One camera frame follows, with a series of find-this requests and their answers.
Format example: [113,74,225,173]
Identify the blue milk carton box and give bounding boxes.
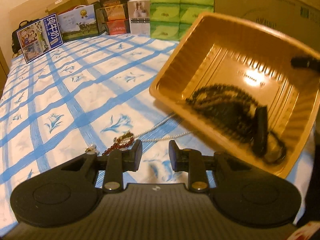
[22,14,63,63]

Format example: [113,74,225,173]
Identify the small pearl earring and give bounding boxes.
[85,144,99,154]

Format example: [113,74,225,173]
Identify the black smart band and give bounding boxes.
[252,106,268,158]

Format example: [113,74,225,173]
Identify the yellow plastic tray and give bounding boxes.
[150,12,319,178]

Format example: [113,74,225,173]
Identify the stacked dark snack boxes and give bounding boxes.
[98,0,130,35]

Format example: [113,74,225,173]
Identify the large cardboard box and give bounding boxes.
[215,0,319,50]

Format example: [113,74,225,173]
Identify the blue white checkered bedsheet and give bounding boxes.
[0,33,316,238]

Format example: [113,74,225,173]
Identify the white pearl necklace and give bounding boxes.
[134,113,193,143]

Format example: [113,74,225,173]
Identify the green tissue pack bundle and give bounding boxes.
[150,0,214,41]

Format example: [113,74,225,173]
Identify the dark wooden bead necklace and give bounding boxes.
[184,84,288,165]

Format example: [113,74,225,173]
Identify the white product box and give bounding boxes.
[127,0,150,36]

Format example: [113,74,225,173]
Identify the black bag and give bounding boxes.
[11,19,39,54]

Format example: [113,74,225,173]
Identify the red bead bracelet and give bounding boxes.
[101,131,136,156]

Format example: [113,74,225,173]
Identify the small brown cardboard box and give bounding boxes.
[45,0,88,15]

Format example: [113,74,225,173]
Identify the cow picture milk box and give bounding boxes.
[57,2,107,42]

